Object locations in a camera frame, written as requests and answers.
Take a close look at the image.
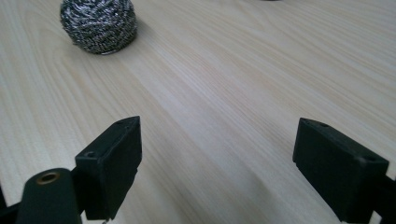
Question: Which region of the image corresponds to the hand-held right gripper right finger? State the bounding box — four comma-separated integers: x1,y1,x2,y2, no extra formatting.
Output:
292,117,390,224

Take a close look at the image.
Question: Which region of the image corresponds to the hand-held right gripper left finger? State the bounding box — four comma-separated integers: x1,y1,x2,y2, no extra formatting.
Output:
74,115,143,221

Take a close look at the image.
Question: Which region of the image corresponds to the steel wool scouring ball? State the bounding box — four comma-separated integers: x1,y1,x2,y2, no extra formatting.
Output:
59,0,138,56

